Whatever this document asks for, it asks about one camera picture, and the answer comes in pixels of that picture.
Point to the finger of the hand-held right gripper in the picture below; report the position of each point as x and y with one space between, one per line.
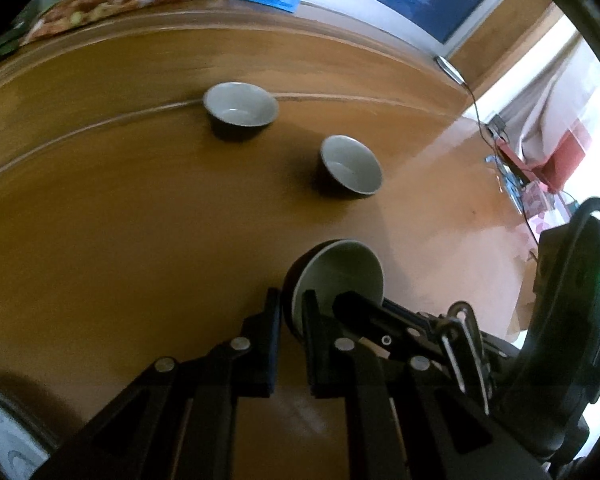
375 315

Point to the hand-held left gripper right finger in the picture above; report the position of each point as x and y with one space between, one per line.
311 350

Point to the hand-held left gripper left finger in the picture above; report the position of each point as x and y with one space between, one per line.
269 345

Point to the small dark bowl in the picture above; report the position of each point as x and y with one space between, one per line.
240 107
352 165
340 270

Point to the large blue patterned plate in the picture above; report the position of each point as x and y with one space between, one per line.
0 435

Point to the pink patterned box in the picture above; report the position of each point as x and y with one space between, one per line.
536 200

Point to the blue plastic item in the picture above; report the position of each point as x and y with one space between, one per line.
505 180

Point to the black charger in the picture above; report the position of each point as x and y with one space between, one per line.
497 125

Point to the white curtain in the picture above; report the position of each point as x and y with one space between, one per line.
540 95

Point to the small white device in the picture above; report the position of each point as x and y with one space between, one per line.
447 67

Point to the red and green snack bag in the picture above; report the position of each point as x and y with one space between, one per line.
105 0

